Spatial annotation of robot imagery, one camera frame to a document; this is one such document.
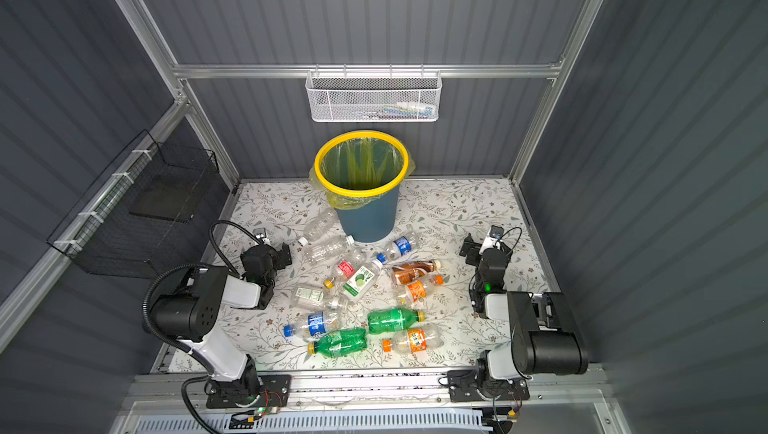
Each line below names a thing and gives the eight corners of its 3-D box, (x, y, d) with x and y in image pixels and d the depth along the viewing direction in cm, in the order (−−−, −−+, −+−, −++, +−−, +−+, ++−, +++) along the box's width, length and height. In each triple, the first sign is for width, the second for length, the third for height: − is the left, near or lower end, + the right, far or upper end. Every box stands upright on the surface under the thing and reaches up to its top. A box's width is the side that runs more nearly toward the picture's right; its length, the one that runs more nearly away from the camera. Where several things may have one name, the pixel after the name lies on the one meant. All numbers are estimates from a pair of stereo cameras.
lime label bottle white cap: (328, 303, 88) (327, 300, 86) (364, 267, 95) (363, 264, 94) (340, 315, 86) (339, 312, 84) (376, 277, 93) (376, 273, 92)
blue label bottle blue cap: (287, 339, 83) (280, 332, 79) (291, 319, 87) (285, 311, 82) (340, 339, 83) (337, 332, 79) (342, 319, 87) (340, 311, 82)
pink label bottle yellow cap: (325, 287, 92) (322, 280, 88) (348, 261, 98) (346, 253, 94) (336, 295, 90) (334, 288, 87) (359, 268, 96) (357, 260, 92)
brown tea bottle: (394, 288, 92) (395, 281, 88) (391, 273, 96) (391, 266, 92) (442, 278, 95) (444, 270, 91) (437, 264, 98) (439, 256, 94)
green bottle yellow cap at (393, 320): (368, 335, 84) (367, 328, 80) (369, 314, 88) (368, 307, 83) (424, 335, 84) (426, 328, 80) (423, 314, 88) (424, 307, 83)
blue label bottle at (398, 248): (381, 267, 98) (381, 259, 94) (375, 256, 100) (375, 248, 96) (417, 251, 102) (418, 242, 98) (410, 241, 104) (411, 232, 100)
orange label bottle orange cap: (405, 310, 89) (406, 303, 84) (398, 297, 91) (398, 290, 87) (443, 288, 93) (446, 280, 89) (435, 276, 96) (437, 268, 91)
